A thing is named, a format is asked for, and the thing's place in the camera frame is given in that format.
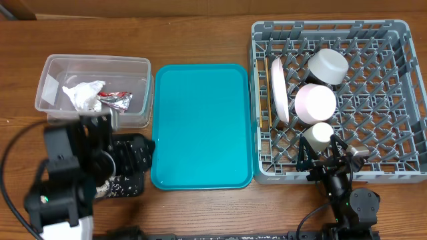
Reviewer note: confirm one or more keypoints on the white napkin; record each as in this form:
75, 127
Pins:
84, 96

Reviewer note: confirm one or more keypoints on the white paper cup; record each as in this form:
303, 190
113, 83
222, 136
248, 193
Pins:
318, 136

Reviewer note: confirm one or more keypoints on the white rice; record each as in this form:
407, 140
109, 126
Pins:
129, 181

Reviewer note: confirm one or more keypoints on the black plastic tray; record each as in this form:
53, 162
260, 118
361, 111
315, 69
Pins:
131, 155

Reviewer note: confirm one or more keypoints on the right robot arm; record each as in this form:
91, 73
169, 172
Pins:
355, 210

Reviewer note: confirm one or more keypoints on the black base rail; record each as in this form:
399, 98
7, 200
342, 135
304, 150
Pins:
135, 233

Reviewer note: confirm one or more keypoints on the grey bowl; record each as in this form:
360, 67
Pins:
328, 66

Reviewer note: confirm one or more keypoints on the clear plastic bin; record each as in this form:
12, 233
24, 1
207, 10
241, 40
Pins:
130, 74

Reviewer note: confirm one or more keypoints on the grey dishwasher rack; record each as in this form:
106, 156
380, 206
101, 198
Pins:
380, 104

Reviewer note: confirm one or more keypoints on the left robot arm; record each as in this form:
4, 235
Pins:
86, 163

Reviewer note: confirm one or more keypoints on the red snack wrapper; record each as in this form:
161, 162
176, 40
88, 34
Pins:
117, 100

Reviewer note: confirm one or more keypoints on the teal serving tray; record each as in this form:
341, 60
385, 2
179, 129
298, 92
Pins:
202, 127

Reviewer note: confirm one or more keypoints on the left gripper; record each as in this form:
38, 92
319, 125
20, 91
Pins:
127, 162

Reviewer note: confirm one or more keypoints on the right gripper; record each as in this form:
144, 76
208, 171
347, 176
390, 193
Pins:
321, 166

